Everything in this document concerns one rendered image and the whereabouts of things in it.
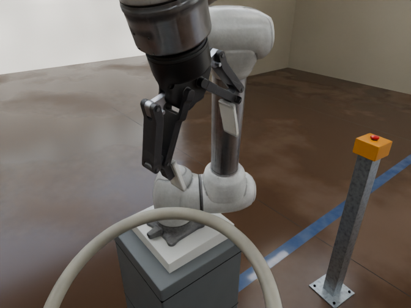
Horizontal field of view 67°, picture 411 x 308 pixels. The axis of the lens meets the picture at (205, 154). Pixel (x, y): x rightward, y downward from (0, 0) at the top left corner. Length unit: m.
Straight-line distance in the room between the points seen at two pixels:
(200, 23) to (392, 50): 6.63
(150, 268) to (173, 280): 0.11
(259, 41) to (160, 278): 0.86
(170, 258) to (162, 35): 0.98
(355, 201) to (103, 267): 1.68
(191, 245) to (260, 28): 0.81
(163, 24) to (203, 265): 1.04
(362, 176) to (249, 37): 1.12
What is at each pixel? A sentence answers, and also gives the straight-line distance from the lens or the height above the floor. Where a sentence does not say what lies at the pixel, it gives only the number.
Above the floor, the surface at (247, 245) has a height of 1.25.
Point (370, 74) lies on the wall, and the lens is 7.12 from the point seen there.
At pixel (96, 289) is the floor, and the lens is 2.31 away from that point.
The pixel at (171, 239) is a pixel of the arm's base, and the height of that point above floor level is 0.87.
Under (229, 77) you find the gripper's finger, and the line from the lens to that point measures 0.47.
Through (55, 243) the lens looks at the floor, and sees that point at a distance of 2.73.
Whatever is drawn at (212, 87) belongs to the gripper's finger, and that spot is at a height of 1.61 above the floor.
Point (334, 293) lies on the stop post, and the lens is 2.28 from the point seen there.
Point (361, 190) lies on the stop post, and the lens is 1.79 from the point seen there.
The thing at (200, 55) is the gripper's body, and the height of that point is 1.66.
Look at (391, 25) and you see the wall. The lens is 6.92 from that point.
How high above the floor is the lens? 1.73
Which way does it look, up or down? 28 degrees down
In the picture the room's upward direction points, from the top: straight up
